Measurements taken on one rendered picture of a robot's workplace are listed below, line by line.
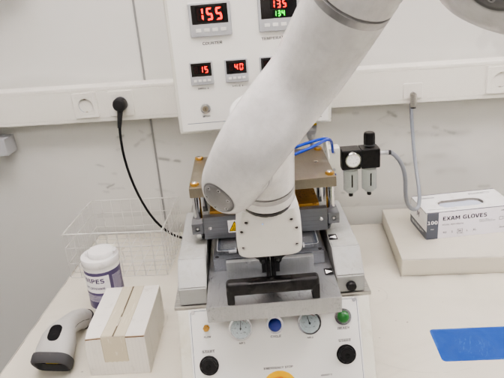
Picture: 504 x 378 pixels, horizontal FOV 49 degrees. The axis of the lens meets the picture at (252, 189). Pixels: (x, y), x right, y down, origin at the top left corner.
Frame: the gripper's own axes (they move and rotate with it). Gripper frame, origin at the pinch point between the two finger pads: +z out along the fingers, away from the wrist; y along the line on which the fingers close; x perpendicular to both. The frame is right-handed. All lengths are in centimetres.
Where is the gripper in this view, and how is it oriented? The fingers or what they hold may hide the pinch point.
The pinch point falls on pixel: (270, 265)
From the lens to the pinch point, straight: 92.3
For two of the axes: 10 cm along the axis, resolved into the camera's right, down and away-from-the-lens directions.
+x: -0.6, -6.6, 7.5
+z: 0.6, 7.4, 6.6
